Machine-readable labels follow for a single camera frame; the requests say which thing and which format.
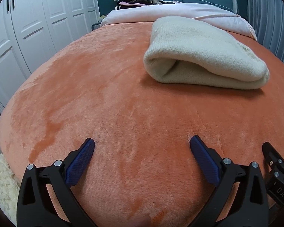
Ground grey-blue pleated curtain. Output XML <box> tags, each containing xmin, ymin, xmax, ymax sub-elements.
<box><xmin>246</xmin><ymin>0</ymin><xmax>284</xmax><ymax>74</ymax></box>

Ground orange plush blanket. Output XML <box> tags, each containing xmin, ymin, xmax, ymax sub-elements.
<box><xmin>0</xmin><ymin>21</ymin><xmax>284</xmax><ymax>227</ymax></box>

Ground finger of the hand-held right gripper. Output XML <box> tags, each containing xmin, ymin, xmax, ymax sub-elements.
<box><xmin>262</xmin><ymin>142</ymin><xmax>284</xmax><ymax>171</ymax></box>

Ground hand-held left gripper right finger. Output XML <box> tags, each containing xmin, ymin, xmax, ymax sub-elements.
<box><xmin>189</xmin><ymin>135</ymin><xmax>269</xmax><ymax>227</ymax></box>

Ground white panelled wardrobe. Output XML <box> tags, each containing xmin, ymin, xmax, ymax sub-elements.
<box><xmin>0</xmin><ymin>0</ymin><xmax>100</xmax><ymax>114</ymax></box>

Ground dark bedside table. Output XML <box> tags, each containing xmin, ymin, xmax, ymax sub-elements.
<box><xmin>91</xmin><ymin>14</ymin><xmax>108</xmax><ymax>32</ymax></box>

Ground pale pink duvet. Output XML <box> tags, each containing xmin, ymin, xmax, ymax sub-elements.
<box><xmin>100</xmin><ymin>2</ymin><xmax>256</xmax><ymax>39</ymax></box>

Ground cream knit cardigan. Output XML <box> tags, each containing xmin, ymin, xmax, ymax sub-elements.
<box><xmin>143</xmin><ymin>16</ymin><xmax>270</xmax><ymax>90</ymax></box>

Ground cream fluffy rug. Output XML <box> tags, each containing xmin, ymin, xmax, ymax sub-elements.
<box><xmin>0</xmin><ymin>152</ymin><xmax>20</xmax><ymax>227</ymax></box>

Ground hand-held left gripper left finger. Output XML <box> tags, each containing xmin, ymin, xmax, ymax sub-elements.
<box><xmin>16</xmin><ymin>138</ymin><xmax>95</xmax><ymax>227</ymax></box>

